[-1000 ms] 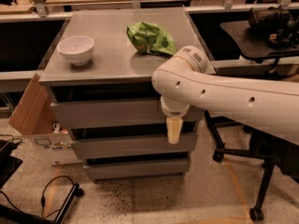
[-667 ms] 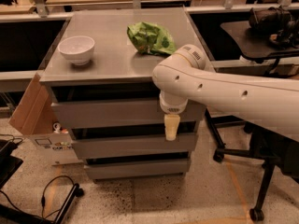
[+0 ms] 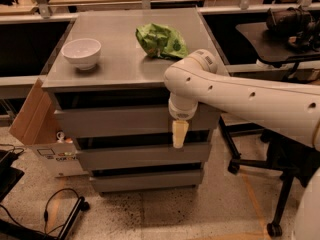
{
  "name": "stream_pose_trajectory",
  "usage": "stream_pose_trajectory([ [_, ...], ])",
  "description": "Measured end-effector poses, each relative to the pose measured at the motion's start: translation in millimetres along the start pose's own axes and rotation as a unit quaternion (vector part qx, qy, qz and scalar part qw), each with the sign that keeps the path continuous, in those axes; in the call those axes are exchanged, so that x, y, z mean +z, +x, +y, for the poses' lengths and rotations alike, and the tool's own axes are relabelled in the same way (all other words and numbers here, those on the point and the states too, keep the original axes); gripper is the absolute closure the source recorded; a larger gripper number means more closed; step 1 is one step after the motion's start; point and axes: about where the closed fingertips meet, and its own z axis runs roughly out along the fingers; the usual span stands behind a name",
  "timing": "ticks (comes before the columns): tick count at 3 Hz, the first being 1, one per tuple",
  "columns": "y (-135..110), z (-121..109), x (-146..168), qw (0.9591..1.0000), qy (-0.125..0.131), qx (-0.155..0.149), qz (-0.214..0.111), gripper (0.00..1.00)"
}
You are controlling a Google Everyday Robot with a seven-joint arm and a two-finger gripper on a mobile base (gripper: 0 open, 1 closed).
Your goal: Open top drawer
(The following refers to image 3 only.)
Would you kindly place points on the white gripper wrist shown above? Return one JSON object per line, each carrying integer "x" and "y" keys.
{"x": 181, "y": 113}

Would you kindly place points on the grey top drawer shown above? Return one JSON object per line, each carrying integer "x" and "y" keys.
{"x": 115, "y": 121}

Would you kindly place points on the grey drawer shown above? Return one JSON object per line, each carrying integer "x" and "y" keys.
{"x": 143, "y": 156}
{"x": 115, "y": 121}
{"x": 147, "y": 181}

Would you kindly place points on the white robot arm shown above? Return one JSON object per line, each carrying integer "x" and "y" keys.
{"x": 290, "y": 111}

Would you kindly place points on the grey middle drawer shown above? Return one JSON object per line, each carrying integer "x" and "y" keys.
{"x": 143, "y": 156}

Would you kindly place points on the grey bottom drawer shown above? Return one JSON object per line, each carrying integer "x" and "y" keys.
{"x": 147, "y": 181}

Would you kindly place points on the grey drawer cabinet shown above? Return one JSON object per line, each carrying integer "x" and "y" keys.
{"x": 125, "y": 76}

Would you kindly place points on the black desk top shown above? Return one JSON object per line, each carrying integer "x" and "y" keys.
{"x": 272, "y": 49}

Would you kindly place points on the green crumpled chip bag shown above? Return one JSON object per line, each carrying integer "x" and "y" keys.
{"x": 161, "y": 41}

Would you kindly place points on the black office chair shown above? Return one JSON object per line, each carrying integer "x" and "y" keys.
{"x": 293, "y": 159}

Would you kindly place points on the white bowl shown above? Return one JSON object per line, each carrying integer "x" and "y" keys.
{"x": 82, "y": 53}

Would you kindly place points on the cardboard box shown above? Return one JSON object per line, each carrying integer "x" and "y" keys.
{"x": 36, "y": 128}

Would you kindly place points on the black headset on desk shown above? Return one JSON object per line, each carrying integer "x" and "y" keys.
{"x": 300, "y": 28}

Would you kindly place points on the black device at left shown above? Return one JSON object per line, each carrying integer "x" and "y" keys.
{"x": 9, "y": 176}

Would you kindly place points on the black stand base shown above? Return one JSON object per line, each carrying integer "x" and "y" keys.
{"x": 11, "y": 231}

